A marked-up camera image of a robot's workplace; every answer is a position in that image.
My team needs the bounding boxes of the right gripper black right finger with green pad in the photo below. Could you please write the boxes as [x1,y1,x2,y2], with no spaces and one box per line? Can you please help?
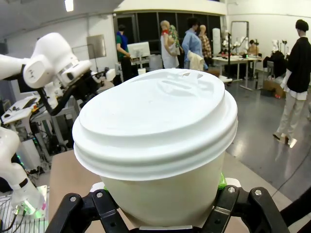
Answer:
[206,171,290,233]

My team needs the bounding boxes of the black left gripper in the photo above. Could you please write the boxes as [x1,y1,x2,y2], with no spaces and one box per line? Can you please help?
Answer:
[72,69,105,100]

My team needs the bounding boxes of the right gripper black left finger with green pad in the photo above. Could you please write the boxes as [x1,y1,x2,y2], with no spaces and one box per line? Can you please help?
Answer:
[45,188,133,233]

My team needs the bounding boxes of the white plastic cup lid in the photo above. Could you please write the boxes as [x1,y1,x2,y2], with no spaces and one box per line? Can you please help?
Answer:
[72,68,238,182]

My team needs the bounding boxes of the white paper cup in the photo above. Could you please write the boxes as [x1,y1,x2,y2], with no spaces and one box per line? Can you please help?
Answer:
[100,150,226,229]

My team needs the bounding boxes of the person in green shirt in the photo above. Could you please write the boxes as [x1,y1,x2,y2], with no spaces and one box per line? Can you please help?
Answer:
[116,24,134,82]

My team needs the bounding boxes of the white computer monitor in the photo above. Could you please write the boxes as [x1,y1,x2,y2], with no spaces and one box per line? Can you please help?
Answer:
[127,41,150,58]

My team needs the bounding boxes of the white cylindrical bin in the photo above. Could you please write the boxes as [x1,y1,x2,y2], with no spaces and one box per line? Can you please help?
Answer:
[148,54,163,72]

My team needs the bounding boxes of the white cabinet unit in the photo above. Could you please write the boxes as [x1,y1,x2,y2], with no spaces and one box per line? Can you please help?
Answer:
[18,139,41,171]

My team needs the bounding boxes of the white side desk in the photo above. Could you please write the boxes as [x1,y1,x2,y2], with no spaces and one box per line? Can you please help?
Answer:
[0,96,40,127]

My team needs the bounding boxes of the mannequin with red scarf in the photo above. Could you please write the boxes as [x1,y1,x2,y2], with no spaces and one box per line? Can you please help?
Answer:
[160,20,180,69]

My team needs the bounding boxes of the mannequin in floral shirt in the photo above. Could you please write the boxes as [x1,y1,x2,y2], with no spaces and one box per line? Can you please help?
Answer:
[169,25,185,56]

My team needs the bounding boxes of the beige jacket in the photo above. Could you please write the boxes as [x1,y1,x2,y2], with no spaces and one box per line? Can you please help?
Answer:
[188,51,205,71]

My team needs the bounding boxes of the person in blue shirt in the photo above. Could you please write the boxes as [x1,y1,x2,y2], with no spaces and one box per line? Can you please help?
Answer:
[182,17,205,71]

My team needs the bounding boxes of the cardboard box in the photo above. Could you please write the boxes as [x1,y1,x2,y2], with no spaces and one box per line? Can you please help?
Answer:
[263,79,286,99]

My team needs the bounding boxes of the mannequin in plaid shirt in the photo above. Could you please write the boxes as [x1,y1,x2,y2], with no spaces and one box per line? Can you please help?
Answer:
[198,25,213,67]

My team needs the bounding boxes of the mannequin black top beige trousers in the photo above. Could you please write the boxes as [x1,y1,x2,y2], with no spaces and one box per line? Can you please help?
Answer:
[273,19,311,147]

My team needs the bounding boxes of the white long table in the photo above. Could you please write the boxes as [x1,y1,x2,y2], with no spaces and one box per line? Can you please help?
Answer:
[212,55,265,91]

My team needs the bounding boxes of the seated person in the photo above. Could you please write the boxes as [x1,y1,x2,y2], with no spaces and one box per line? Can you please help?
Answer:
[247,39,260,58]

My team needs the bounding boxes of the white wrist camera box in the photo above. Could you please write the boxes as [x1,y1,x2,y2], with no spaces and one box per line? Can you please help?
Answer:
[60,60,92,83]

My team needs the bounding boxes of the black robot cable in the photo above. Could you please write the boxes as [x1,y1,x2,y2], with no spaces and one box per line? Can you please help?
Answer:
[38,80,82,117]

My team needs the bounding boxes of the grey wall panel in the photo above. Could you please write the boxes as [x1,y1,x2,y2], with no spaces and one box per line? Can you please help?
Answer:
[86,34,107,60]

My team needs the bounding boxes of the white wire mesh panel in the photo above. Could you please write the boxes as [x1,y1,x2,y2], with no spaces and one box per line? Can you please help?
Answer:
[0,194,50,233]

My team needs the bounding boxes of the standing mirror frame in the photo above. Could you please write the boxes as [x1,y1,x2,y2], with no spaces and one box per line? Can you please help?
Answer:
[230,21,250,49]

